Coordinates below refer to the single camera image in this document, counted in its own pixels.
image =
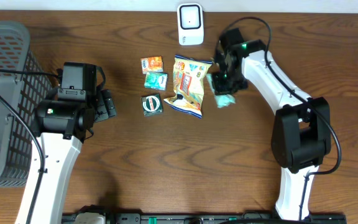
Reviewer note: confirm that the teal tissue packet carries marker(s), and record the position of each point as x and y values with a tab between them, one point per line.
156	80

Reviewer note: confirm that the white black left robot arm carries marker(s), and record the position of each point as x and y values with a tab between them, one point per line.
60	127

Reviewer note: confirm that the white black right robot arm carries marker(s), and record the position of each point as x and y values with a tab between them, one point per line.
300	137

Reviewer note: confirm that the white barcode scanner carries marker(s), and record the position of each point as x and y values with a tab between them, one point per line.
190	24

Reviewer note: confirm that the grey plastic mesh basket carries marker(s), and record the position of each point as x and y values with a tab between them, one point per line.
23	93

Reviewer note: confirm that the green Zam-Buk box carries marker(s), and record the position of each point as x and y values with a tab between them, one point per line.
152	105

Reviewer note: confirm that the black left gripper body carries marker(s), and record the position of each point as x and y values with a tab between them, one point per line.
102	109

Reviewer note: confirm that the orange tissue packet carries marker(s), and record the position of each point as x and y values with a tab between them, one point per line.
152	64

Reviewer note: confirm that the yellow snack bag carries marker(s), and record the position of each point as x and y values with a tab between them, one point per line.
188	77

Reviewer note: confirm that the light teal packet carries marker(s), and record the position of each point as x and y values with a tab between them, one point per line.
221	100

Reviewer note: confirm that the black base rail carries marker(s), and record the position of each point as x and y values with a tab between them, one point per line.
97	214

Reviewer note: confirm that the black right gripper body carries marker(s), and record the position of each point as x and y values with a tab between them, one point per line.
227	82

